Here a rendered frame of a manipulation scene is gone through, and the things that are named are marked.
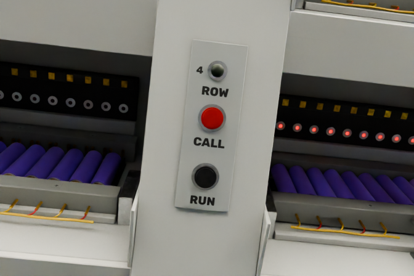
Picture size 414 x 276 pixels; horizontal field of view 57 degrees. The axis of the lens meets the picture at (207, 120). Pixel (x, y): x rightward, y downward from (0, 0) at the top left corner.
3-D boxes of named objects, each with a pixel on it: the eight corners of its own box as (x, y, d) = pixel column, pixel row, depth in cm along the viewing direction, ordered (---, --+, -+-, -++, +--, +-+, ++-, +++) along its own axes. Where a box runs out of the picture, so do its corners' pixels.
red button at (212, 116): (222, 130, 27) (224, 108, 27) (199, 128, 27) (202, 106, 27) (220, 129, 28) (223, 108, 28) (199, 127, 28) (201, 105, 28)
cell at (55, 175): (84, 164, 42) (63, 195, 36) (66, 162, 42) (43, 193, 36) (84, 149, 41) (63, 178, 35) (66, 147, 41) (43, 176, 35)
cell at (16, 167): (45, 160, 42) (18, 191, 35) (29, 158, 41) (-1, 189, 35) (45, 145, 41) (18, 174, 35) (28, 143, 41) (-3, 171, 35)
